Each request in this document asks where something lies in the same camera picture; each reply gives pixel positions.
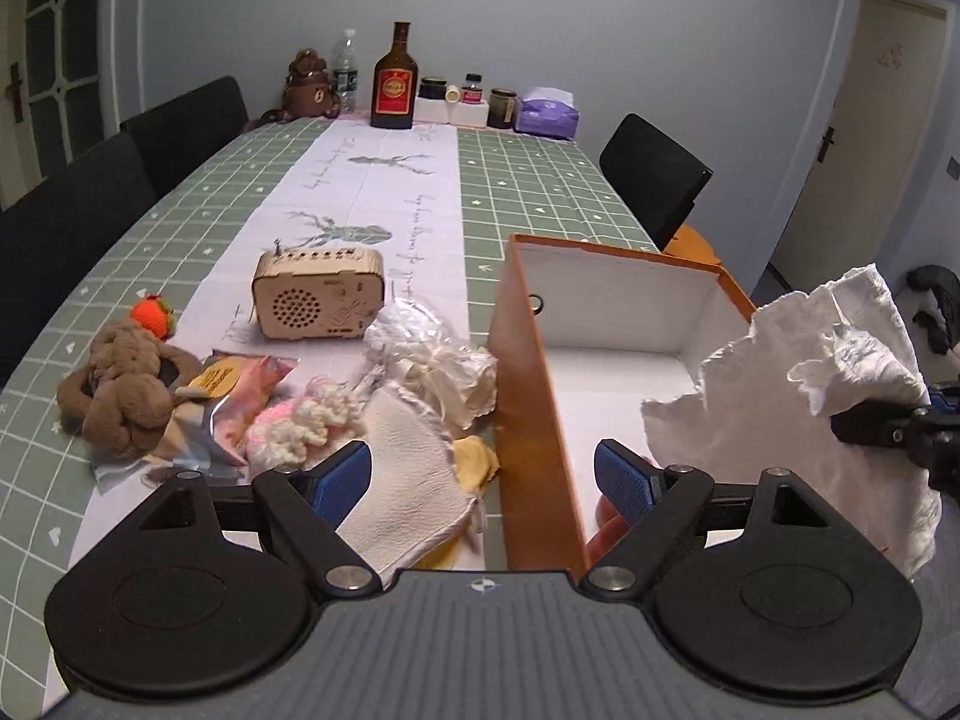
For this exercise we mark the brown liquor bottle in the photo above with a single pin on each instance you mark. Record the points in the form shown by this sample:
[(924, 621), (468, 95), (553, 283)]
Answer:
[(394, 84)]

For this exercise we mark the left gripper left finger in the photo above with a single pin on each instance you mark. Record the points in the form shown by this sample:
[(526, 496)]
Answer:
[(298, 514)]

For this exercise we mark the black lid jar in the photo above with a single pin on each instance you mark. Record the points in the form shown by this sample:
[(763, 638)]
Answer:
[(432, 87)]

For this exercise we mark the black chair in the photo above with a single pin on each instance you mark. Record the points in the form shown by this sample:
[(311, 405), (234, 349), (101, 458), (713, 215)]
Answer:
[(657, 179), (176, 137), (57, 232)]

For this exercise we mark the brown plush toy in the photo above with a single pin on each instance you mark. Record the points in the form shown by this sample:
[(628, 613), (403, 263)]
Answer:
[(122, 399)]

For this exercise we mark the brown bear canister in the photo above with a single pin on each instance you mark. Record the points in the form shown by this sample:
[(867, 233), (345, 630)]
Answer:
[(308, 92)]

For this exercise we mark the purple tissue pack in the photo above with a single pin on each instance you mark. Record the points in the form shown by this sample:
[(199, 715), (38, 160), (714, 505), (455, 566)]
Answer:
[(547, 112)]

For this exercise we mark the orange cardboard box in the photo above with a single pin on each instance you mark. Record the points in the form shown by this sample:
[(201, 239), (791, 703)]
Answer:
[(583, 334)]

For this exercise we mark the orange knitted strawberry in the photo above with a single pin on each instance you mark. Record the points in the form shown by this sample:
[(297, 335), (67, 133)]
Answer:
[(154, 314)]

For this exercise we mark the dark glass jar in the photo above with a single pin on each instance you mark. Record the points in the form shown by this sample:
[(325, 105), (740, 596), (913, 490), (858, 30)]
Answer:
[(502, 108)]

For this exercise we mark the person's left hand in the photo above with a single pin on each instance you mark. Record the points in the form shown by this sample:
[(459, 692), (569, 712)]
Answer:
[(610, 532)]

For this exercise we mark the glass panel door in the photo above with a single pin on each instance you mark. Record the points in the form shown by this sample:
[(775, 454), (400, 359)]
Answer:
[(51, 108)]

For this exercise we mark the orange plastic stool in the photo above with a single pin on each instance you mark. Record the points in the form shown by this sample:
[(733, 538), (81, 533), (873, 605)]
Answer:
[(689, 245)]

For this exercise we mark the black chair far left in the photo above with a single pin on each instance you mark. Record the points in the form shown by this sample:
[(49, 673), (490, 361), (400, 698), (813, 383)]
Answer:
[(176, 137)]

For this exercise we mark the clear bag of white items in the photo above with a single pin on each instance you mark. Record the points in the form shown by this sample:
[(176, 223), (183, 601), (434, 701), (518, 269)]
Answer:
[(420, 351)]

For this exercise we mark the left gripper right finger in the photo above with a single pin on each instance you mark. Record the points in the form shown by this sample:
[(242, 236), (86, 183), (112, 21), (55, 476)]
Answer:
[(662, 509)]

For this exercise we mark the small red label bottle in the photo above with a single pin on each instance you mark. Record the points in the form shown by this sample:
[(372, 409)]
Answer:
[(471, 92)]

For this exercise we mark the white crinkled cloth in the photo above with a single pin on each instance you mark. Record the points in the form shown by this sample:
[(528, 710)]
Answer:
[(766, 399)]

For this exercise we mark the cream pink knitted scrunchie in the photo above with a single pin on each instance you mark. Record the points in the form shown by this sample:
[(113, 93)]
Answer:
[(299, 433)]

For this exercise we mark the pink yellow snack packet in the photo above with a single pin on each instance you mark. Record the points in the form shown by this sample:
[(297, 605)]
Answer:
[(234, 388)]

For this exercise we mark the white box stand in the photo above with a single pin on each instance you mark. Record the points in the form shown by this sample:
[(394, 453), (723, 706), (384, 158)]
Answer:
[(439, 111)]

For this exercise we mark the green grid tablecloth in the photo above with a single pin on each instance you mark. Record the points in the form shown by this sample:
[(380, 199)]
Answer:
[(508, 183)]

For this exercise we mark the black chair right side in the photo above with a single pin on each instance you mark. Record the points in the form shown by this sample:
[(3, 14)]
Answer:
[(657, 179)]

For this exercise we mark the wooden radio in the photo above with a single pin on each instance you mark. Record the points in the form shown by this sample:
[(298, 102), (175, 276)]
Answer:
[(311, 294)]

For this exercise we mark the grey waffle towel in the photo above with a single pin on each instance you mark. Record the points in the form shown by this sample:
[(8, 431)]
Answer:
[(414, 503)]

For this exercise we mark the clear water bottle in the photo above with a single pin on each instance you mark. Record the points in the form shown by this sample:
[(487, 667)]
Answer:
[(345, 71)]

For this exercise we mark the black chair near left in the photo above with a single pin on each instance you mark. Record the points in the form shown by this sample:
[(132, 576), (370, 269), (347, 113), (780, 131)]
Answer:
[(57, 232)]

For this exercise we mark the cream room door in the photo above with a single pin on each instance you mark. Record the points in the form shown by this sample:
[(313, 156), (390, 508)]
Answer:
[(878, 124)]

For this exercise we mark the yellow cloth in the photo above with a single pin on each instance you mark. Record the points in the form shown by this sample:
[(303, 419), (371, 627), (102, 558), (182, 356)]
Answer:
[(476, 465)]

